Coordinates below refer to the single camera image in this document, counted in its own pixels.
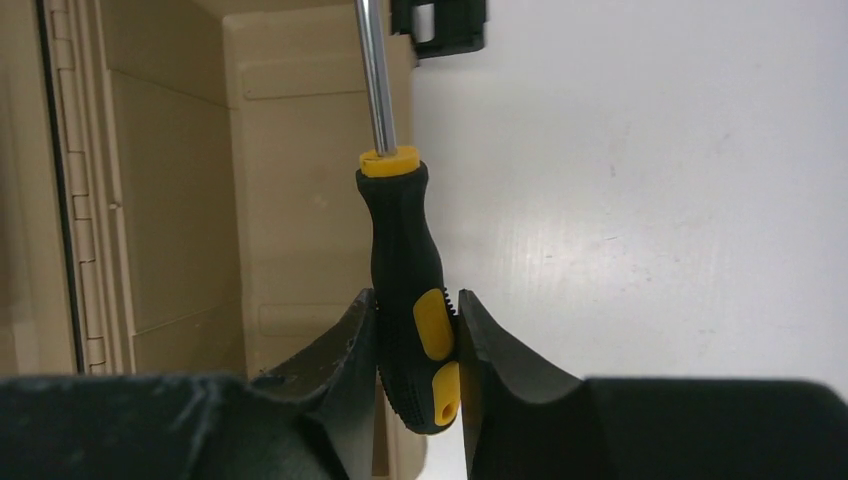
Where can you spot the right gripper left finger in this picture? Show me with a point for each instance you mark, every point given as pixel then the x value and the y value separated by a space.
pixel 310 417

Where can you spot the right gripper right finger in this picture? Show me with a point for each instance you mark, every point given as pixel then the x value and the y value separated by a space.
pixel 525 418

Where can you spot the black toolbox latch near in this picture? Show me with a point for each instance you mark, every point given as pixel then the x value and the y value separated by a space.
pixel 459 26

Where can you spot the black yellow screwdriver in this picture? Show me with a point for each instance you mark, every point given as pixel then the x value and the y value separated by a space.
pixel 415 323

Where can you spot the tan plastic toolbox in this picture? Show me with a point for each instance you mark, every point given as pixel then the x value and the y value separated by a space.
pixel 178 192

